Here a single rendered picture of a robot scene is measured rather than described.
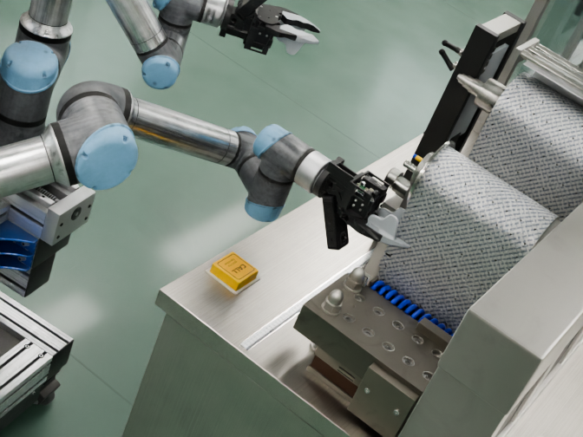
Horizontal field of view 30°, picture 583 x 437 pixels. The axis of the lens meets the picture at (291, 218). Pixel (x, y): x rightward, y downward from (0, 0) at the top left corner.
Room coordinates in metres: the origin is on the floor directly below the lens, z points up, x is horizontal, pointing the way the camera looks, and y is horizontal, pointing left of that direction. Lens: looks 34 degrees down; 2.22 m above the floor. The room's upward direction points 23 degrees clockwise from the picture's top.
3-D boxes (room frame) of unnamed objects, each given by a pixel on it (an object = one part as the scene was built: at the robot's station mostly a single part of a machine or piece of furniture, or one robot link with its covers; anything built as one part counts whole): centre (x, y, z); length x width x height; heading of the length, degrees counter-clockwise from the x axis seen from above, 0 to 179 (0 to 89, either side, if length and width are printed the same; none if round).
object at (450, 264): (1.68, -0.30, 1.15); 0.23 x 0.01 x 0.18; 68
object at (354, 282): (1.67, -0.16, 1.05); 0.04 x 0.04 x 0.04
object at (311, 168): (1.80, -0.01, 1.15); 0.08 x 0.05 x 0.08; 158
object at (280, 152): (1.83, 0.06, 1.14); 0.11 x 0.08 x 0.09; 68
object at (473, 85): (2.05, -0.23, 1.33); 0.06 x 0.03 x 0.03; 68
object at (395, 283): (1.68, -0.30, 1.01); 0.23 x 0.01 x 0.09; 68
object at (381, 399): (1.47, -0.27, 0.96); 0.10 x 0.03 x 0.11; 68
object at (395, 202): (1.83, -0.19, 1.05); 0.06 x 0.05 x 0.31; 68
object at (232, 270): (1.72, 0.06, 0.91); 0.07 x 0.07 x 0.02; 68
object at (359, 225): (1.73, -0.13, 1.13); 0.09 x 0.05 x 0.02; 67
